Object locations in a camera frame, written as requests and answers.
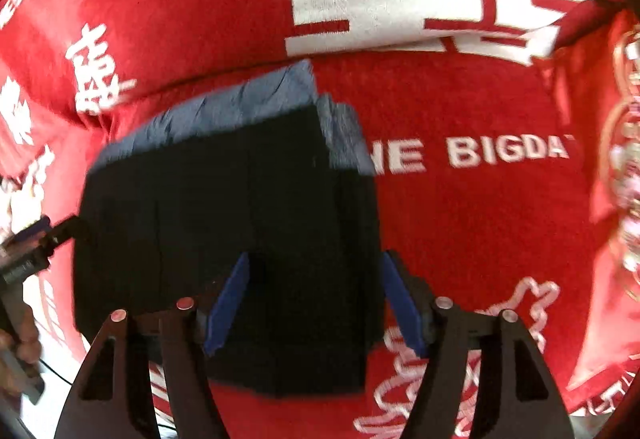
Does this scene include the red printed blanket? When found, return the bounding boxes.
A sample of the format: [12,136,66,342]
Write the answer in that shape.
[0,0,640,439]

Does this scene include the navy pants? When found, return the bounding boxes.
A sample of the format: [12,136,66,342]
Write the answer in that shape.
[71,59,387,398]

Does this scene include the person's left hand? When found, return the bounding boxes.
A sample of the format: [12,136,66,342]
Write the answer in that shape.
[0,316,45,395]

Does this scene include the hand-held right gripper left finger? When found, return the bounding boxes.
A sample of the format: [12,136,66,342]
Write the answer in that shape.
[54,251,252,439]

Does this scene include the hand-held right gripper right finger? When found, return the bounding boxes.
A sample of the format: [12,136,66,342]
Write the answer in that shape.
[381,250,576,439]

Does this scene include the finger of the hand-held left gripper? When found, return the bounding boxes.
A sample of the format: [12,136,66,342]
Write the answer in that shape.
[9,215,52,247]
[47,214,92,247]

